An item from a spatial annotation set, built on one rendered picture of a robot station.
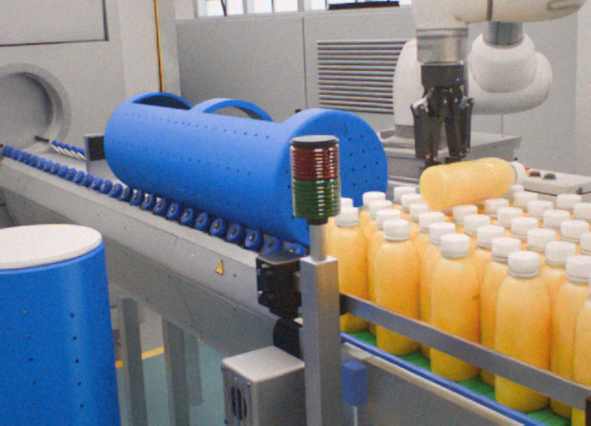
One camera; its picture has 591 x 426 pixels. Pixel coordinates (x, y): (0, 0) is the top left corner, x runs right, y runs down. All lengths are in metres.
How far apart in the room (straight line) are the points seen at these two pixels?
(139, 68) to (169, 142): 5.26
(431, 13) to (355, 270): 0.44
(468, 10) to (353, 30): 2.25
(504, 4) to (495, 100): 0.77
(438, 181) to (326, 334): 0.36
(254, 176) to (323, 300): 0.59
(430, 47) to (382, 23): 2.11
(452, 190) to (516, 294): 0.30
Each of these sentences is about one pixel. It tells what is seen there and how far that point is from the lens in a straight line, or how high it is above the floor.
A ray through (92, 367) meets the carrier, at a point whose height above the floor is 0.82.
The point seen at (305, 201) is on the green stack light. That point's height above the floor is 1.18.
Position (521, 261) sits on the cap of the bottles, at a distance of 1.11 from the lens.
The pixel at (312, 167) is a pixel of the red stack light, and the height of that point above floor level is 1.23.
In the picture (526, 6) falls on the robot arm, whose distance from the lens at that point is 1.47.
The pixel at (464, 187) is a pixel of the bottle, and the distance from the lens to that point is 1.38.
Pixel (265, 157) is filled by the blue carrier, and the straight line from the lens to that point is 1.65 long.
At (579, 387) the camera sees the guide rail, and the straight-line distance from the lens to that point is 1.06.
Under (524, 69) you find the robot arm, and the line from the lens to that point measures 2.18.
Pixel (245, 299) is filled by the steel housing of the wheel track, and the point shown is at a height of 0.84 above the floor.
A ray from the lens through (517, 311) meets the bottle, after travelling 1.12.
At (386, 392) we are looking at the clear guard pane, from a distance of 1.23.
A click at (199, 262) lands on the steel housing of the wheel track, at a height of 0.87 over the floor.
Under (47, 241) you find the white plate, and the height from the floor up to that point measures 1.04.
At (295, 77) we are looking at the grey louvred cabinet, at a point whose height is 1.15.
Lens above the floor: 1.41
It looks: 12 degrees down
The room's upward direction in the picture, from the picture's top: 2 degrees counter-clockwise
